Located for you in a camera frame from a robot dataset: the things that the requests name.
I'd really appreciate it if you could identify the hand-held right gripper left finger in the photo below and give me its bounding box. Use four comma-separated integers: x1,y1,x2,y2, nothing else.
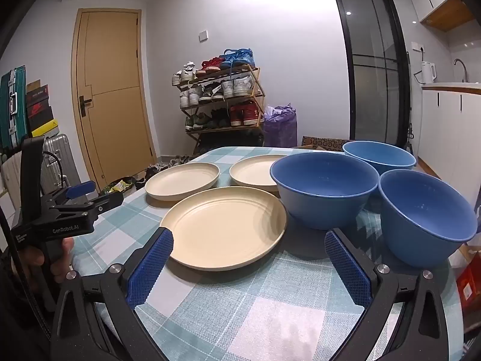
51,227,175,361

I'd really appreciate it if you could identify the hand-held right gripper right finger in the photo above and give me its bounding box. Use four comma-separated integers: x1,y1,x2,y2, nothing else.
324,227,457,361

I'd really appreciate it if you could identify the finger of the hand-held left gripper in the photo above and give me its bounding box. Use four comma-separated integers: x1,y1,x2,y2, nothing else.
41,180,97,205
49,193,124,219

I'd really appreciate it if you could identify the dark blue bowl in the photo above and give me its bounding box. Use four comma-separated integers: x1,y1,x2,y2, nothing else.
269,152,380,231

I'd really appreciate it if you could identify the beige plate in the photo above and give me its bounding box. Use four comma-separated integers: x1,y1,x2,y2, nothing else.
145,163,220,201
229,154,290,193
161,187,288,271

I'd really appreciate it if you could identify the person's left hand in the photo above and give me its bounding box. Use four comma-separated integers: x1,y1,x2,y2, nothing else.
15,238,76,284

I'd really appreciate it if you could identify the trash bin with wrappers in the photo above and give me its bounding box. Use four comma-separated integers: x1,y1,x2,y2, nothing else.
101,178,134,196

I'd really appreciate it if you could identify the silver suitcase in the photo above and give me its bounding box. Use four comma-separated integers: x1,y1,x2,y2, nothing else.
39,133,81,196

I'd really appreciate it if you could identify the pile of dark shoes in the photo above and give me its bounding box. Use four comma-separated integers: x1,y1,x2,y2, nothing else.
133,154,196,190

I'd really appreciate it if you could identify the cream ribbed suitcase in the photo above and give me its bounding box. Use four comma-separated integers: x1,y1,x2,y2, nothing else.
0,152,22,211

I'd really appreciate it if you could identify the black yellow shoe box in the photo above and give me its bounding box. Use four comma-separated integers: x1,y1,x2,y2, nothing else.
28,107,61,138

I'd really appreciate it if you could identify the wooden door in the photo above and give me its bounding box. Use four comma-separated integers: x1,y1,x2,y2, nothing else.
71,8,156,192

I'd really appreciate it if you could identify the black red shoe box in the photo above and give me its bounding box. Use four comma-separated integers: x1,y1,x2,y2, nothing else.
26,96,52,119

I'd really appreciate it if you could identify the teal checkered tablecloth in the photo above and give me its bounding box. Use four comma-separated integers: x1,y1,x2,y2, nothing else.
66,146,464,361

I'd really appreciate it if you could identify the dark grey shoe box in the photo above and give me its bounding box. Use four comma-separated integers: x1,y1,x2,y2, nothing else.
26,85,49,103

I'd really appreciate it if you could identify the teal suitcase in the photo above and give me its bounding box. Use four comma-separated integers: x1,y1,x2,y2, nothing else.
0,66,28,151

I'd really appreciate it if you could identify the light blue bowl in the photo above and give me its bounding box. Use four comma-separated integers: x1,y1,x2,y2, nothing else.
343,140,417,196

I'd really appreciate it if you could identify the red carton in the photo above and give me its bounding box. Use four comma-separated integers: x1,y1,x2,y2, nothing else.
455,252,481,313

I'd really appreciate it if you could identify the patterned cardboard box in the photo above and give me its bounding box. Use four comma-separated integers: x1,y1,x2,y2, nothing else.
291,135,357,153

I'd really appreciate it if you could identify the stick vacuum cleaner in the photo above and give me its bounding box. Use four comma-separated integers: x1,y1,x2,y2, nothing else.
404,51,417,155

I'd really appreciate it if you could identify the purple plastic bag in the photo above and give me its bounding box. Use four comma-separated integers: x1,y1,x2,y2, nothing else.
263,105,298,148

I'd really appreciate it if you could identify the white base cabinet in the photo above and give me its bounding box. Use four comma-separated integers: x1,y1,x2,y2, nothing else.
417,82,481,211

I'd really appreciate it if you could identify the shoe rack with shoes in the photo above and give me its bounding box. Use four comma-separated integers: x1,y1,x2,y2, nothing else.
172,48,264,130

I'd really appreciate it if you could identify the black-framed glass door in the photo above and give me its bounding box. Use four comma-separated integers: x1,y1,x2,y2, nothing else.
330,0,412,147

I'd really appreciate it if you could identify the white electric kettle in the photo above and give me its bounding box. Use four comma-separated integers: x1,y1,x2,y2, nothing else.
420,61,437,84

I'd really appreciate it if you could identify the metal faucet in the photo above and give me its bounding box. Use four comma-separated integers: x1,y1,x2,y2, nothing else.
453,58,470,82

